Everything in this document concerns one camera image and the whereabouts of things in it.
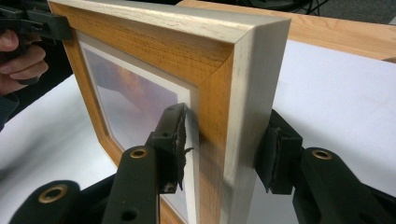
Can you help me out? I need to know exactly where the wooden picture frame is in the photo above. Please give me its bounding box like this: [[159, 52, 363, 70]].
[[48, 0, 292, 224]]

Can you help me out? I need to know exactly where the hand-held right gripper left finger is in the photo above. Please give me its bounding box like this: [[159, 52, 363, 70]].
[[145, 102, 194, 194]]

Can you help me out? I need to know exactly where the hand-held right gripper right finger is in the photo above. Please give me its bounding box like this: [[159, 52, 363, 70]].
[[255, 108, 304, 196]]

